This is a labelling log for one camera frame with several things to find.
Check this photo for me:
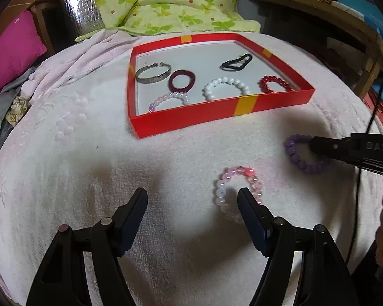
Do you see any red shallow cardboard box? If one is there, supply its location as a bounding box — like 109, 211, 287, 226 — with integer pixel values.
128, 33, 316, 139

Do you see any pink bead bracelet with charm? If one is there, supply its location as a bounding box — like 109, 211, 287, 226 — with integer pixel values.
213, 166, 264, 224

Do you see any green floral quilt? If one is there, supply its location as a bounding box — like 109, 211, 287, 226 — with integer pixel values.
75, 0, 260, 43

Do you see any pale pink bead bracelet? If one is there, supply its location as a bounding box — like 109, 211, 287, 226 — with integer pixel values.
148, 91, 190, 113

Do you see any silver insulation foil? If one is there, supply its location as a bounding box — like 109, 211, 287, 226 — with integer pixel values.
62, 0, 105, 38

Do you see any magenta pillow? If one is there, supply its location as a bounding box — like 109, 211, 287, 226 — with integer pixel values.
0, 9, 48, 99

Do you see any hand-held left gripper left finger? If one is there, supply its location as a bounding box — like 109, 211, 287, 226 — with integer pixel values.
26, 188, 148, 306

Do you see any small patterned cushion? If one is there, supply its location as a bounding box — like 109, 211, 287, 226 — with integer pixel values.
6, 97, 31, 125

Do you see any dark red bead bracelet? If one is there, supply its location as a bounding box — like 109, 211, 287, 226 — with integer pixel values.
259, 75, 296, 94

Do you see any blue cardboard box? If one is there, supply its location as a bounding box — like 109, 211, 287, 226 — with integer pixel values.
332, 0, 383, 37

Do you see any wooden side table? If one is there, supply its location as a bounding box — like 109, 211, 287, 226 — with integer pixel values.
245, 0, 383, 100

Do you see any purple bead bracelet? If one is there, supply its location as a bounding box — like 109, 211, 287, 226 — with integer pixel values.
284, 134, 332, 175

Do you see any silver bangle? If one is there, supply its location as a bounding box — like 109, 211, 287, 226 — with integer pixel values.
135, 63, 172, 84

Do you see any black cable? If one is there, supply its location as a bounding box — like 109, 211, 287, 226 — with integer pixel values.
346, 73, 383, 266

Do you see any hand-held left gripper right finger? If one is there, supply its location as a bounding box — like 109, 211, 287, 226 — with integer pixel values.
237, 187, 360, 306

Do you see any white bead bracelet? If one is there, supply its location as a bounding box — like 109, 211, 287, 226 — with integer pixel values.
202, 76, 252, 102

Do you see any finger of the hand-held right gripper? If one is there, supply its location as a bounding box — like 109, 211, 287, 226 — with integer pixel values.
309, 135, 360, 168

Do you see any black hair tie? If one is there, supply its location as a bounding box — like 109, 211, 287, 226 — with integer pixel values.
220, 53, 253, 71

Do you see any dark red bangle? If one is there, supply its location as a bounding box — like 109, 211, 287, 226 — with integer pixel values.
168, 69, 196, 94

